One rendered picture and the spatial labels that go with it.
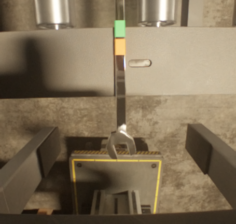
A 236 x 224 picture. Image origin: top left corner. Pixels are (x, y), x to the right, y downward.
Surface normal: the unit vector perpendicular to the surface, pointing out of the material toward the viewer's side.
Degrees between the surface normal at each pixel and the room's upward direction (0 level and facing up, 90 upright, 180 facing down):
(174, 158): 0
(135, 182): 0
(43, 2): 9
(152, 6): 25
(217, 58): 0
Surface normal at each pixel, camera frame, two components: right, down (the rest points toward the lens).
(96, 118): 0.00, 0.28
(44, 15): -0.24, 0.28
